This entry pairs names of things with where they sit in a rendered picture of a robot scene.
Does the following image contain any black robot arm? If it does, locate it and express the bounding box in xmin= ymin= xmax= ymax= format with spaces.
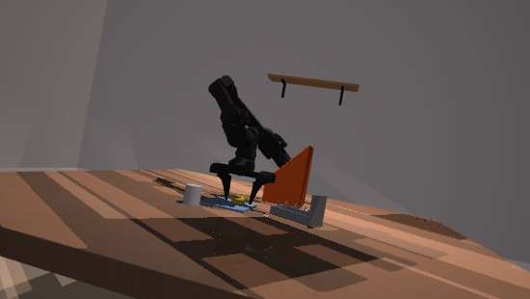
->
xmin=208 ymin=75 xmax=291 ymax=176

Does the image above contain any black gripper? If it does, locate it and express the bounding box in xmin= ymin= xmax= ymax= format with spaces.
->
xmin=209 ymin=148 xmax=276 ymax=204

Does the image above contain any grey cylinder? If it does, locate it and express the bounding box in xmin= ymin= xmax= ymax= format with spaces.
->
xmin=182 ymin=183 xmax=202 ymax=205

